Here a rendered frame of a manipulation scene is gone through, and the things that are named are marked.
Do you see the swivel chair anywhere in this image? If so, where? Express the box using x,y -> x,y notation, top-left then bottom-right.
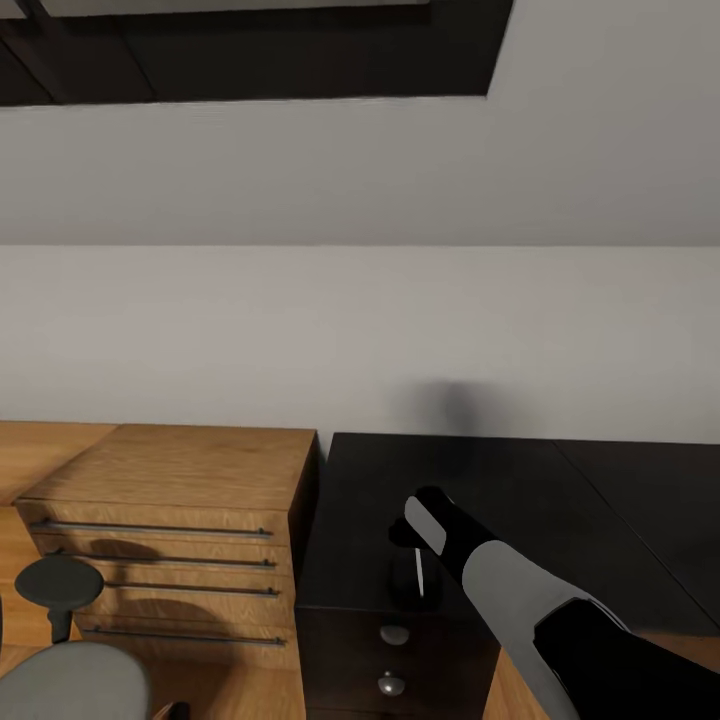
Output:
0,556 -> 190,720

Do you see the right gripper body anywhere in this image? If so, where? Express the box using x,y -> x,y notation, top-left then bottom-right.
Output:
394,517 -> 429,549

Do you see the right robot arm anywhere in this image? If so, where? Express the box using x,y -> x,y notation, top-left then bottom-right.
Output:
389,486 -> 720,720

